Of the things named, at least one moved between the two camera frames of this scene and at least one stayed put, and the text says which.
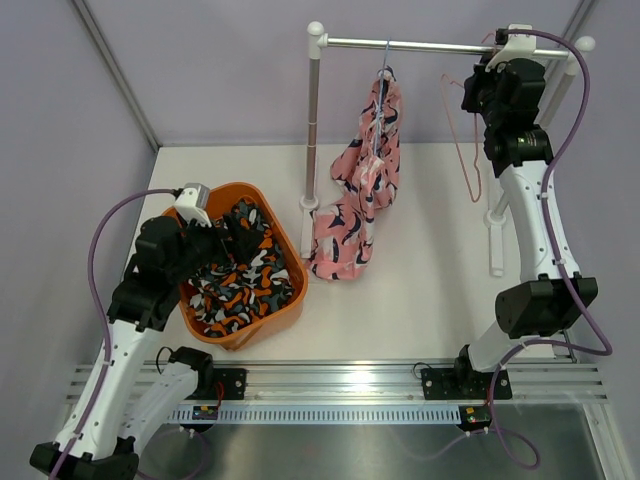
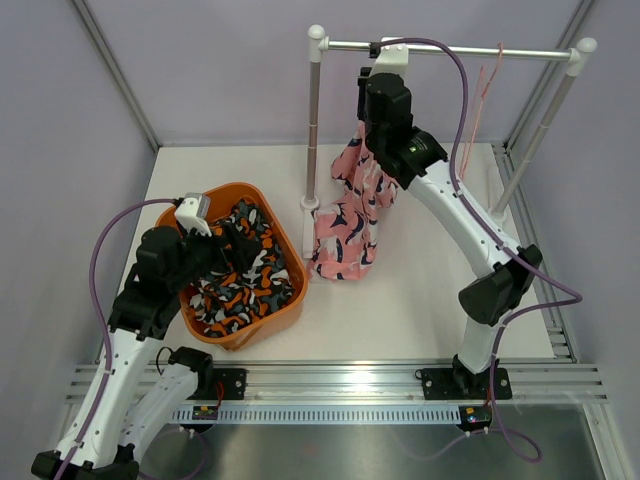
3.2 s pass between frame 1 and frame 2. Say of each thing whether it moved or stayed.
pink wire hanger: moved
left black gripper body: stayed
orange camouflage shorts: stayed
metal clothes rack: stayed
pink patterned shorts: stayed
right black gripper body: moved
